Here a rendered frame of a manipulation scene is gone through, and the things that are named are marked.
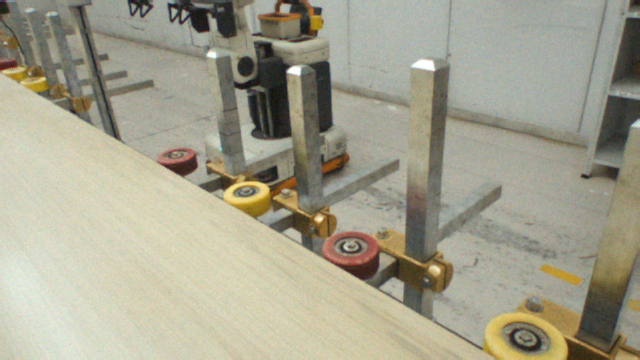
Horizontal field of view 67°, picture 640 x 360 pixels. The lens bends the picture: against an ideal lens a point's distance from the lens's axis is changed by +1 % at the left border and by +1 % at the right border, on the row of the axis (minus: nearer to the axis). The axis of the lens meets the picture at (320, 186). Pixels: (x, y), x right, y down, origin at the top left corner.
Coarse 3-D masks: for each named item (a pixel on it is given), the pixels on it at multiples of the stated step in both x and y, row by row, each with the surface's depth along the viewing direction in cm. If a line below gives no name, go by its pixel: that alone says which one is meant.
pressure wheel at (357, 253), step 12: (336, 240) 68; (348, 240) 68; (360, 240) 68; (372, 240) 68; (324, 252) 66; (336, 252) 65; (348, 252) 66; (360, 252) 66; (372, 252) 65; (336, 264) 64; (348, 264) 63; (360, 264) 63; (372, 264) 65; (360, 276) 64
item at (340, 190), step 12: (372, 168) 106; (384, 168) 107; (396, 168) 111; (348, 180) 102; (360, 180) 103; (372, 180) 106; (324, 192) 98; (336, 192) 98; (348, 192) 101; (324, 204) 97; (276, 216) 90; (288, 216) 90; (276, 228) 89; (288, 228) 91
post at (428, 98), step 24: (432, 72) 58; (432, 96) 59; (432, 120) 61; (408, 144) 65; (432, 144) 63; (408, 168) 66; (432, 168) 64; (408, 192) 68; (432, 192) 66; (408, 216) 70; (432, 216) 69; (408, 240) 72; (432, 240) 71; (408, 288) 76; (432, 312) 79
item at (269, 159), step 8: (320, 136) 126; (288, 144) 122; (320, 144) 127; (272, 152) 118; (280, 152) 118; (288, 152) 120; (248, 160) 114; (256, 160) 114; (264, 160) 115; (272, 160) 117; (280, 160) 119; (248, 168) 112; (256, 168) 114; (264, 168) 116; (208, 176) 108; (216, 176) 107; (200, 184) 104; (208, 184) 106; (216, 184) 107
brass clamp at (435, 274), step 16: (384, 240) 77; (400, 240) 76; (400, 256) 73; (432, 256) 72; (400, 272) 74; (416, 272) 72; (432, 272) 70; (448, 272) 72; (416, 288) 73; (432, 288) 71
